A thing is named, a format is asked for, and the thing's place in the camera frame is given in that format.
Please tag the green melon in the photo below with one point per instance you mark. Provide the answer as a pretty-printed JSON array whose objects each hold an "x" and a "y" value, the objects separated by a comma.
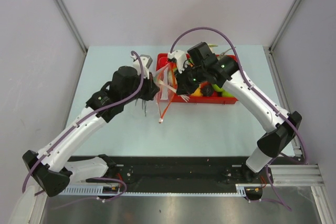
[{"x": 225, "y": 53}]

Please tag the red plastic tray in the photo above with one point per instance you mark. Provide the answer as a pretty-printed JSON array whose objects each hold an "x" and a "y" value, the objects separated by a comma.
[{"x": 168, "y": 87}]

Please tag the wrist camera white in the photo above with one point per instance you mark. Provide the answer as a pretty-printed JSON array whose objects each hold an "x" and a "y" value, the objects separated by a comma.
[
  {"x": 142, "y": 65},
  {"x": 178, "y": 57}
]

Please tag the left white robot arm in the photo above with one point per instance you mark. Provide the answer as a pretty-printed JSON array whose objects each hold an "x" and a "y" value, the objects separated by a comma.
[{"x": 50, "y": 166}]

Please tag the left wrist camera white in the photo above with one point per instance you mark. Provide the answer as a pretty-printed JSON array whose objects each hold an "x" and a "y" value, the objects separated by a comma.
[{"x": 142, "y": 65}]

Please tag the dark purple fruit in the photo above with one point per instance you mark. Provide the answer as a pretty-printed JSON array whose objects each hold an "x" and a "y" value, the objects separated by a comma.
[{"x": 207, "y": 90}]

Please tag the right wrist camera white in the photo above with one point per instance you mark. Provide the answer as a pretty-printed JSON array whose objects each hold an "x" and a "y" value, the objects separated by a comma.
[{"x": 178, "y": 57}]

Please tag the red apple top left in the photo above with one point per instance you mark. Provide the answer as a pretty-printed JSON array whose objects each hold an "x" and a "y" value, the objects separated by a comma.
[{"x": 163, "y": 61}]

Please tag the green apple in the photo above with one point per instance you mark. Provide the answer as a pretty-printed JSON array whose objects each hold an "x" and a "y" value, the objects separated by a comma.
[
  {"x": 217, "y": 88},
  {"x": 226, "y": 94}
]

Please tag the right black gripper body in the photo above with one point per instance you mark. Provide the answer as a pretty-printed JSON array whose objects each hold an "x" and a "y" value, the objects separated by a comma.
[{"x": 190, "y": 78}]

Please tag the white cauliflower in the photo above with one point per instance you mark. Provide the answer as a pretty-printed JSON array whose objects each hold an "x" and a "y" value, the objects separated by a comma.
[{"x": 212, "y": 46}]

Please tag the green onion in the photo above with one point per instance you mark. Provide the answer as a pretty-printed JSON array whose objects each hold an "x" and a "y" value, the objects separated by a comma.
[{"x": 157, "y": 85}]

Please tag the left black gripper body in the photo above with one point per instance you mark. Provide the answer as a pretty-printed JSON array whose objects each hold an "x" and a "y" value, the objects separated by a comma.
[{"x": 145, "y": 93}]

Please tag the clear zip top bag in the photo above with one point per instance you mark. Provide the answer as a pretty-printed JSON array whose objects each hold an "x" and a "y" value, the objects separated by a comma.
[{"x": 164, "y": 95}]

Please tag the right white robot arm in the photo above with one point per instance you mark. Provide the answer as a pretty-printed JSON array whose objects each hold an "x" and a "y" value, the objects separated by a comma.
[{"x": 199, "y": 64}]

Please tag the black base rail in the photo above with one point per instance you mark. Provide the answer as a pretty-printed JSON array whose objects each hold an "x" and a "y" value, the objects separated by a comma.
[{"x": 200, "y": 175}]

